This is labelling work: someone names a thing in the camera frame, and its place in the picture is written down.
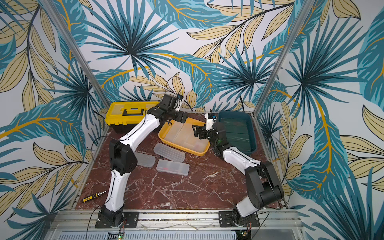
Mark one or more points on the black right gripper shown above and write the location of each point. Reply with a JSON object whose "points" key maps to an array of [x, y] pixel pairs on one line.
{"points": [[202, 132]]}

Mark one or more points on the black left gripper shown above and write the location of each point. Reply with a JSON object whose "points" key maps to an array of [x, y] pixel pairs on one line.
{"points": [[179, 116]]}

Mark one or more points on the clear pencil case top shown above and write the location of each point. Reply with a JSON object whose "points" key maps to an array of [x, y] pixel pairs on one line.
{"points": [[173, 132]]}

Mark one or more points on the teal plastic tray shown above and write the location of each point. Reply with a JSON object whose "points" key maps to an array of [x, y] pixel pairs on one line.
{"points": [[240, 130]]}

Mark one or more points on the yellow plastic tray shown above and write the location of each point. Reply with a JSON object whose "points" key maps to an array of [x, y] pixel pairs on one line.
{"points": [[164, 130]]}

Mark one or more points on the clear pencil case labelled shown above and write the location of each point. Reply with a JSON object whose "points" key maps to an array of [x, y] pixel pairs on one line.
{"points": [[188, 137]]}

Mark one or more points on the yellow black toolbox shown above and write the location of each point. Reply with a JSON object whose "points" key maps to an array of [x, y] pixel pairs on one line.
{"points": [[124, 116]]}

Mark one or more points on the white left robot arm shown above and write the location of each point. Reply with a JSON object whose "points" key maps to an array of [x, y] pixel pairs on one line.
{"points": [[123, 159]]}

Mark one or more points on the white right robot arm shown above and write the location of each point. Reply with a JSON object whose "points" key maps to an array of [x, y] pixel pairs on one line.
{"points": [[263, 184]]}

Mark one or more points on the clear ribbed pencil case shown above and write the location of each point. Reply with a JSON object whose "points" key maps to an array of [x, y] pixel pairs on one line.
{"points": [[169, 153]]}

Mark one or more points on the clear pencil case pink inside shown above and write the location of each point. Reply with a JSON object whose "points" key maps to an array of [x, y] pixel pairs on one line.
{"points": [[173, 167]]}

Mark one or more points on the black yellow screwdriver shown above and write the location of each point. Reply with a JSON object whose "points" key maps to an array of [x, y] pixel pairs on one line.
{"points": [[94, 196]]}

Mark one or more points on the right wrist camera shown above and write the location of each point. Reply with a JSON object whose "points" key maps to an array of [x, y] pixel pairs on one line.
{"points": [[211, 118]]}

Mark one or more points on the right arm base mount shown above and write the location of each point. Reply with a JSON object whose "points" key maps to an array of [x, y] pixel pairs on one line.
{"points": [[231, 219]]}

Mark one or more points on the aluminium front rail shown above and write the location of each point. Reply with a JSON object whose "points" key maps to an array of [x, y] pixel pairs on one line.
{"points": [[178, 225]]}

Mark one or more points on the left aluminium frame post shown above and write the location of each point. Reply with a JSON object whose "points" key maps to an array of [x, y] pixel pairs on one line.
{"points": [[64, 25]]}

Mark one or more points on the aluminium frame post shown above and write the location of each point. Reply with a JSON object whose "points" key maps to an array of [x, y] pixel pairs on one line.
{"points": [[300, 20], [64, 25]]}

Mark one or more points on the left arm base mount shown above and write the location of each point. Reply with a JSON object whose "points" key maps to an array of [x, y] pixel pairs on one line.
{"points": [[126, 220]]}

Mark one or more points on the right aluminium frame post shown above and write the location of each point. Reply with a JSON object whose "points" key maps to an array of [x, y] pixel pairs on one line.
{"points": [[300, 20]]}

